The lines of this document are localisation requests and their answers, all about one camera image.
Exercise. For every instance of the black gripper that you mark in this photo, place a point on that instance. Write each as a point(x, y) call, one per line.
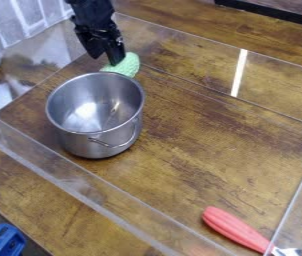
point(96, 30)

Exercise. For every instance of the clear acrylic enclosure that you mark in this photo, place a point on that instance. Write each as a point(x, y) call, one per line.
point(220, 146)

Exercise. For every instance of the silver metal pot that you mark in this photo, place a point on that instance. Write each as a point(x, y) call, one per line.
point(95, 109)

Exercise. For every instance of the green knitted object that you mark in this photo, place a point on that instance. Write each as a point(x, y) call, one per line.
point(127, 67)

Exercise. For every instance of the blue object at corner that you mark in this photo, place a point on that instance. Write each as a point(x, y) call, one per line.
point(12, 240)

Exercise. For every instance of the black bar at table edge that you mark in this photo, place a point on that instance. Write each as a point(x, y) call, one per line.
point(262, 10)

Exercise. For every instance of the red handled utensil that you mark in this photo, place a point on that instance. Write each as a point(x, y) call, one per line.
point(233, 228)

